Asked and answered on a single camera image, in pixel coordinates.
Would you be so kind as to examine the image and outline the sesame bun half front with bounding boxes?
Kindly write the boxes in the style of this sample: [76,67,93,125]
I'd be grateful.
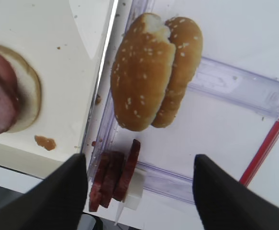
[111,13,176,131]

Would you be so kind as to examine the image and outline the bottom bun on tray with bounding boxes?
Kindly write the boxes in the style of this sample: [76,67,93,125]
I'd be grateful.
[0,45,42,133]

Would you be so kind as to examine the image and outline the red right shelf strip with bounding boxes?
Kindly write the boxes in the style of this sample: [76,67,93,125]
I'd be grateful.
[239,119,279,187]

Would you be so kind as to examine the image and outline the metal baking tray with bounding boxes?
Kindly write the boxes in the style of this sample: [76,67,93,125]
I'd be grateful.
[0,0,115,178]

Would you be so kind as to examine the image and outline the sesame bun half rear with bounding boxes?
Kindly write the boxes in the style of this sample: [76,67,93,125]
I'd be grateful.
[152,17,203,128]

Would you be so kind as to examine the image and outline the brown crumb on tray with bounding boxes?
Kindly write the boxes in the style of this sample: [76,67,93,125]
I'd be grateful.
[34,135,56,151]

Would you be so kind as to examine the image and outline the sesame bun half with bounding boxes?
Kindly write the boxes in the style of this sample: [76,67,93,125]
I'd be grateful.
[111,13,176,131]
[152,17,203,128]

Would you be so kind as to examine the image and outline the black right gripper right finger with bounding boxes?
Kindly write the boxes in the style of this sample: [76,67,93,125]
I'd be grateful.
[192,154,279,230]

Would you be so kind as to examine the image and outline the clear bun pusher rail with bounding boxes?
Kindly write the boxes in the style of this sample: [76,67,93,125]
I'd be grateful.
[188,57,279,121]

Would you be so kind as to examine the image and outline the clear right divider wall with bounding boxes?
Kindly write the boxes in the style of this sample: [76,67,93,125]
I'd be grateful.
[80,0,155,168]

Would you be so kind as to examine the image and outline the clear meat pusher rail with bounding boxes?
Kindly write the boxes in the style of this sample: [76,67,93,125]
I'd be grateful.
[136,162,194,205]

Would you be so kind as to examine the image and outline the white meat pusher block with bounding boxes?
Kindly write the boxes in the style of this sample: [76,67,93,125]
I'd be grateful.
[123,168,146,210]

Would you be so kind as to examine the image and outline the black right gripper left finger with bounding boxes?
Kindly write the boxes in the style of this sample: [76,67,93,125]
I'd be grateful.
[0,154,88,230]

